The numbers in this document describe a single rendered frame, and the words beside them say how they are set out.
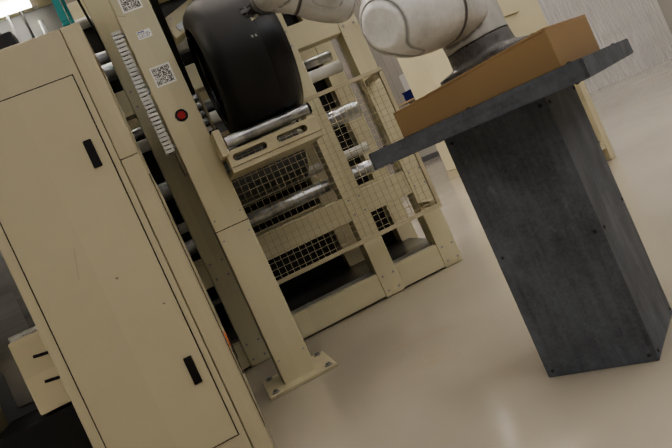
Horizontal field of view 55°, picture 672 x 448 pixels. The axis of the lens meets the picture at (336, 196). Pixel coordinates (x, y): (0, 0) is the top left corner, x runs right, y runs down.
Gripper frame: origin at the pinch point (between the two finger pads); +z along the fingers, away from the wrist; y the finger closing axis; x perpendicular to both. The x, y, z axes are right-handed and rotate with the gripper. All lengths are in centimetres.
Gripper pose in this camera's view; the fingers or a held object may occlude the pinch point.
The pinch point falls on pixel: (253, 13)
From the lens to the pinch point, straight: 221.8
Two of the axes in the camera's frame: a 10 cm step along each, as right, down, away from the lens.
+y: -8.9, 4.0, -2.3
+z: -2.8, -0.7, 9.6
